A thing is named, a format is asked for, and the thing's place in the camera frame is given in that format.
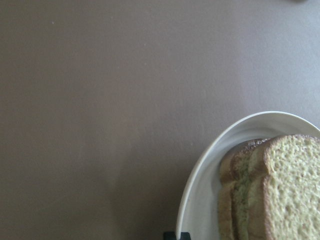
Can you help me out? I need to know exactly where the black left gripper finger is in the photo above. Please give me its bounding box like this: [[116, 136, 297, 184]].
[[163, 231, 191, 240]]

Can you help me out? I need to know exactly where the white round plate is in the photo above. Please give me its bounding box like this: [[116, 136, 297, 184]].
[[175, 111, 320, 240]]

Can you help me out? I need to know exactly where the bread slice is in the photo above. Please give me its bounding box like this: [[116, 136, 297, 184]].
[[263, 135, 320, 240], [217, 138, 268, 240]]

